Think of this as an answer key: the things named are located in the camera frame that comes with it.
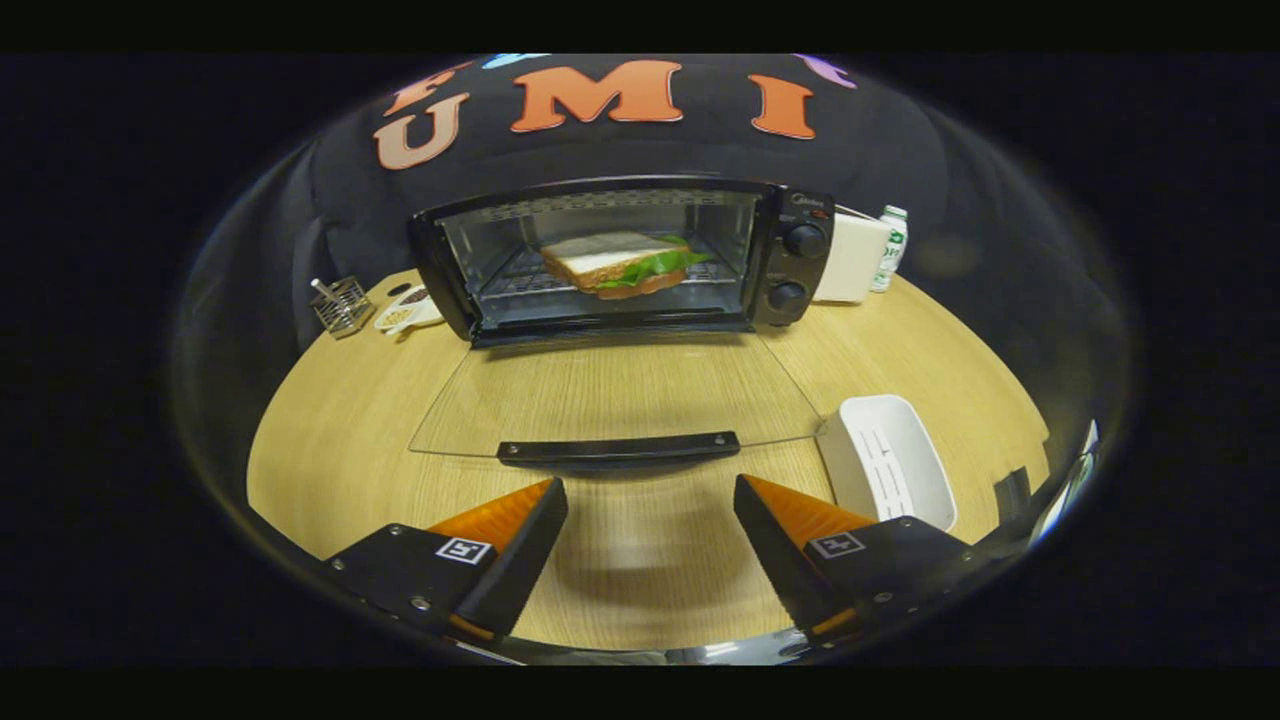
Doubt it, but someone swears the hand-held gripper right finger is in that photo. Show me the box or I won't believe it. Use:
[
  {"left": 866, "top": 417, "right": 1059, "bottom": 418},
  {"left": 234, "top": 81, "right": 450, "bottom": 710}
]
[{"left": 733, "top": 474, "right": 986, "bottom": 641}]

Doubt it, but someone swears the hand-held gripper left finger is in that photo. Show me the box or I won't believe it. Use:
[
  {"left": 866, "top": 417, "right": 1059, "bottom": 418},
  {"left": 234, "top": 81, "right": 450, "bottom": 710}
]
[{"left": 322, "top": 476, "right": 569, "bottom": 643}]

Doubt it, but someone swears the black toaster oven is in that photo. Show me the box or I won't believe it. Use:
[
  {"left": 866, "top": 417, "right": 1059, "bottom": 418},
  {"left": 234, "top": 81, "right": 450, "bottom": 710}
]
[{"left": 408, "top": 176, "right": 837, "bottom": 473}]

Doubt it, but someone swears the lettuce sandwich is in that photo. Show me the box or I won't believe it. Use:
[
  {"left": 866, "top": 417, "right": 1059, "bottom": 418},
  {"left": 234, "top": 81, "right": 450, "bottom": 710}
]
[{"left": 540, "top": 232, "right": 713, "bottom": 300}]

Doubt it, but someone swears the white pop-up toaster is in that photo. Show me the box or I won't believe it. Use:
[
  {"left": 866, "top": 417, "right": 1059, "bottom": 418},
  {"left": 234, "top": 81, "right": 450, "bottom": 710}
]
[{"left": 812, "top": 208, "right": 891, "bottom": 305}]

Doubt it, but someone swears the white rectangular tray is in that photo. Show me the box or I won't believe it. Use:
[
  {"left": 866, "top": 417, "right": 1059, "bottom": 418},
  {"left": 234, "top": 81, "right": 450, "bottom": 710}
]
[{"left": 817, "top": 394, "right": 959, "bottom": 533}]

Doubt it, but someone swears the small white snack dish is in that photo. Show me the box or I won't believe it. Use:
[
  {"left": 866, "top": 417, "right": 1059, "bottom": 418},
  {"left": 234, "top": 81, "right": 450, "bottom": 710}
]
[{"left": 374, "top": 285, "right": 446, "bottom": 338}]

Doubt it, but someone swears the white bottle green label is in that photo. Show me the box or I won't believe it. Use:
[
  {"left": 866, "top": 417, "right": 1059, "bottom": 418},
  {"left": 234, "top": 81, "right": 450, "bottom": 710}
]
[{"left": 870, "top": 205, "right": 909, "bottom": 294}]

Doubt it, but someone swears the black table edge bracket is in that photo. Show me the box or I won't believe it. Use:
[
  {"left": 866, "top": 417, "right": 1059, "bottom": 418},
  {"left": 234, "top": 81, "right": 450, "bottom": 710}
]
[{"left": 993, "top": 466, "right": 1033, "bottom": 521}]

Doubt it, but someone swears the wire utensil holder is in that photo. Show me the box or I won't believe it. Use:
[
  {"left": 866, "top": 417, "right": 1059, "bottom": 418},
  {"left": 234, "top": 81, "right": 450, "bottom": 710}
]
[{"left": 309, "top": 276, "right": 376, "bottom": 340}]

